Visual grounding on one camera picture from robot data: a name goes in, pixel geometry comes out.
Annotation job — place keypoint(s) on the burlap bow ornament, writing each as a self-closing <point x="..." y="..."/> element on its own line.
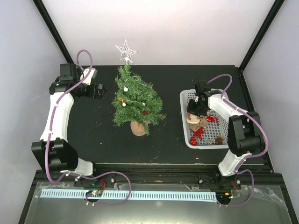
<point x="202" y="124"/>

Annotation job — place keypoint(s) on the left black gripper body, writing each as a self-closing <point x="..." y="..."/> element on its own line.
<point x="98" y="95"/>

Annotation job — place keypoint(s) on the white slotted cable duct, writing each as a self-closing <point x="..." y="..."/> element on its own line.
<point x="129" y="195"/>

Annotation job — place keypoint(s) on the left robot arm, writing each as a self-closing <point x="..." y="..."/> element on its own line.
<point x="53" y="151"/>

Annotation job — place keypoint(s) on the white ball string lights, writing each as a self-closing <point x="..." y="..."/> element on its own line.
<point x="135" y="91"/>

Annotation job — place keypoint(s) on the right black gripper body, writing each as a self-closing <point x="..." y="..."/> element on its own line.
<point x="196" y="108"/>

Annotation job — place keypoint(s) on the red star ornament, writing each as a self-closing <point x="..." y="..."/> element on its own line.
<point x="198" y="133"/>

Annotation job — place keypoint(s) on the small green christmas tree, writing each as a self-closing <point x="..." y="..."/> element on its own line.
<point x="133" y="112"/>

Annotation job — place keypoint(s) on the silver star ornament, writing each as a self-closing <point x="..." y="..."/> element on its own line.
<point x="126" y="53"/>

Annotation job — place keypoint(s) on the red santa hat ornament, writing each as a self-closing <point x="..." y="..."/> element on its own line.
<point x="210" y="118"/>

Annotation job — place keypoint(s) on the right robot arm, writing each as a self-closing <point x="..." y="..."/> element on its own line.
<point x="246" y="138"/>

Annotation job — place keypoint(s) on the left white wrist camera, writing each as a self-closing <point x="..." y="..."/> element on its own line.
<point x="89" y="77"/>

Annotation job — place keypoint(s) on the black frame post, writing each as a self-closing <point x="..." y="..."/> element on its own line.
<point x="53" y="30"/>
<point x="271" y="15"/>

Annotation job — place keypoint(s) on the left black frame post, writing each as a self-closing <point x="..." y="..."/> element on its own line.
<point x="53" y="30"/>

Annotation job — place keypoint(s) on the right black frame post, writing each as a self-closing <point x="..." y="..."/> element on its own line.
<point x="271" y="15"/>

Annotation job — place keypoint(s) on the dark brown pinecone ornament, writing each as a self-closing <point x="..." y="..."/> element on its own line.
<point x="145" y="113"/>

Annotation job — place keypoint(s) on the wooden snowman ornament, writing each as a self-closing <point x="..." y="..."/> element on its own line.
<point x="192" y="119"/>

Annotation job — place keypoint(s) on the white plastic perforated basket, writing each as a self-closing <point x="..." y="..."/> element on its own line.
<point x="212" y="129"/>

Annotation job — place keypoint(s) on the red gift box ornament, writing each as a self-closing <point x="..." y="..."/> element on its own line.
<point x="193" y="141"/>

